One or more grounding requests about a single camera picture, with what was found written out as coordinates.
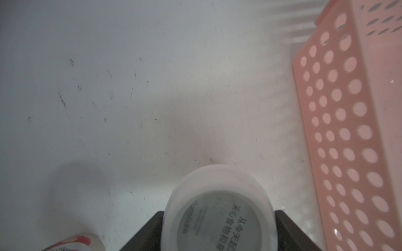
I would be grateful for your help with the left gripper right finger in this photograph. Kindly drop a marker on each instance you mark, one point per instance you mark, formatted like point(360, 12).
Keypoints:
point(290, 236)

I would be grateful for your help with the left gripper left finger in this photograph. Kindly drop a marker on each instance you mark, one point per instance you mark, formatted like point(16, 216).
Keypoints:
point(148, 238)

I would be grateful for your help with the green label yogurt cup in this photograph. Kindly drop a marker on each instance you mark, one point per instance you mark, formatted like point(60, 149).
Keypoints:
point(78, 242)

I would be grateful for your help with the red label yogurt cup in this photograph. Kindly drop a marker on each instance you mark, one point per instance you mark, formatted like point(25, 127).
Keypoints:
point(219, 208)

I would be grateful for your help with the pink plastic basket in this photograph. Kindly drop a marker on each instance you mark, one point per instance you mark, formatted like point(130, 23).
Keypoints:
point(348, 77)

